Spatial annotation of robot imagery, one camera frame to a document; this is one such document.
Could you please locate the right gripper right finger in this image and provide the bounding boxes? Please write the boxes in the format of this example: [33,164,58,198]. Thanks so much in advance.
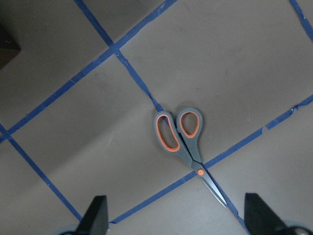
[244,193,286,235]

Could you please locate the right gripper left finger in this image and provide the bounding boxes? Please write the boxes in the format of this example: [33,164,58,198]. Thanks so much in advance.
[75,195,108,235]

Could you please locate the dark brown wooden cabinet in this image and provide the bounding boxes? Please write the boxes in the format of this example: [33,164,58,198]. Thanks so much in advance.
[0,25,21,69]

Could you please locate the brown paper table cover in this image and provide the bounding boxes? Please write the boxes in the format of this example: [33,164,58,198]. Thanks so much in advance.
[0,0,313,235]

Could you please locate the grey orange scissors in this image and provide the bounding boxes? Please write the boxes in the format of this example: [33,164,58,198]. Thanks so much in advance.
[154,107,227,208]

